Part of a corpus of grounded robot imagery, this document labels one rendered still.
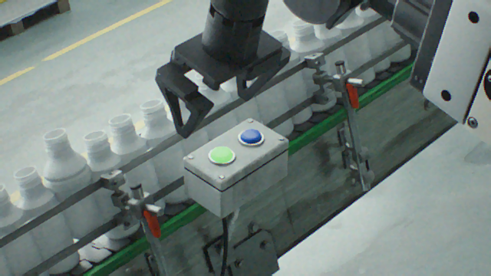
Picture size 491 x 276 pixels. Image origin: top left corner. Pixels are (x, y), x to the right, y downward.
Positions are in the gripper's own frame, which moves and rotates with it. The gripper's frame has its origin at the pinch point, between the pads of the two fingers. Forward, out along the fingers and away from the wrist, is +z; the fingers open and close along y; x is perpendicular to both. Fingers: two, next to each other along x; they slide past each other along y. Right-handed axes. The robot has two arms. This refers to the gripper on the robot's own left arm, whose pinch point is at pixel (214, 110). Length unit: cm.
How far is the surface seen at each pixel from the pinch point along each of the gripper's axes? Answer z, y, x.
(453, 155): 171, -212, -36
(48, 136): 29.9, -2.9, -30.1
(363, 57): 37, -66, -17
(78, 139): 272, -175, -201
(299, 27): 29, -54, -25
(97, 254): 44.5, -2.5, -17.3
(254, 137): 25.3, -23.4, -8.7
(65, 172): 31.4, -1.4, -24.2
